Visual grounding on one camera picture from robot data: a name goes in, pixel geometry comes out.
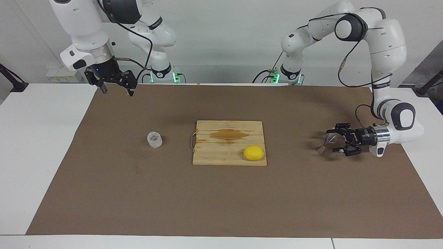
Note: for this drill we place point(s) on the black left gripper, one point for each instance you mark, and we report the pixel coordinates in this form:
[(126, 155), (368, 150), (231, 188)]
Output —
[(361, 136)]

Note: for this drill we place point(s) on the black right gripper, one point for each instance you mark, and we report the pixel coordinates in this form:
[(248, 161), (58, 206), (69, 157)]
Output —
[(107, 71)]

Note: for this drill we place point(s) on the metal double jigger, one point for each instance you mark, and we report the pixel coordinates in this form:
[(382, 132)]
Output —
[(325, 143)]

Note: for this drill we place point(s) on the small clear glass cup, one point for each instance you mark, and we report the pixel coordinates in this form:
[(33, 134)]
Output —
[(154, 140)]

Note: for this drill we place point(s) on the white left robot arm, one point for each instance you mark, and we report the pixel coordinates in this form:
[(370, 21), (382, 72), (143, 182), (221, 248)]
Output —
[(387, 41)]

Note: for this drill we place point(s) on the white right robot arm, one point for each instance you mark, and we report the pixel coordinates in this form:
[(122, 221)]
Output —
[(79, 24)]

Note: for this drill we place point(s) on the yellow lemon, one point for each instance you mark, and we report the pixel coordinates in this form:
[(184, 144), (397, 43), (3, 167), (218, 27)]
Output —
[(253, 153)]

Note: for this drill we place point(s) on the black clamp stand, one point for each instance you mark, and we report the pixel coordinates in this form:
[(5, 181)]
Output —
[(427, 86), (15, 84)]

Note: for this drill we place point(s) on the brown paper table mat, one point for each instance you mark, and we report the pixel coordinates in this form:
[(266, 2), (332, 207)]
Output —
[(138, 193)]

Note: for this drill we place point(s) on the wooden cutting board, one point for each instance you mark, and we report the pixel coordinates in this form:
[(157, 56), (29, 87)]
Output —
[(214, 155)]

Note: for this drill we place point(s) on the white wall socket box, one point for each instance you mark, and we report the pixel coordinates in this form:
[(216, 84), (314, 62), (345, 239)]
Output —
[(59, 76)]

